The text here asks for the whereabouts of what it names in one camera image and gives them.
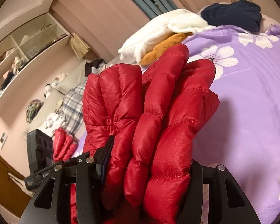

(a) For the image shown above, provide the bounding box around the red quilted down jacket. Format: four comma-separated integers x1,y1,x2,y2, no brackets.
82,43,220,223

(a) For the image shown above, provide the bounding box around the plaid grey pillow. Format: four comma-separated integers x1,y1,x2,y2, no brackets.
62,81,87,136

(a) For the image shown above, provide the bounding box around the purple floral bed sheet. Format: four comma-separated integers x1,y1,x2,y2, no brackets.
182,26,280,223

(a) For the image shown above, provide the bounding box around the tan hanging tassel bag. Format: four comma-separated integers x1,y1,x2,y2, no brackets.
69,33,90,59

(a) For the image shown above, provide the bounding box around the beige curtain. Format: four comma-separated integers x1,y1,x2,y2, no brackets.
49,0,251,61

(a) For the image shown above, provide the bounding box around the mustard orange garment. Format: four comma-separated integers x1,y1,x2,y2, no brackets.
139,32,193,66

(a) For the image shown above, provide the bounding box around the white fleece garment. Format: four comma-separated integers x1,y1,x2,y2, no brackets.
118,9,212,63

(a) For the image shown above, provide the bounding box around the navy blue garment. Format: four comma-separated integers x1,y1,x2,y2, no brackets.
201,0,262,32

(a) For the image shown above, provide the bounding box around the black camera box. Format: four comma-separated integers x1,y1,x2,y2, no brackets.
27,129,53,174

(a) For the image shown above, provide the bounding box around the white wall shelf unit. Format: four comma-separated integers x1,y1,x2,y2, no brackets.
0,13,70,114

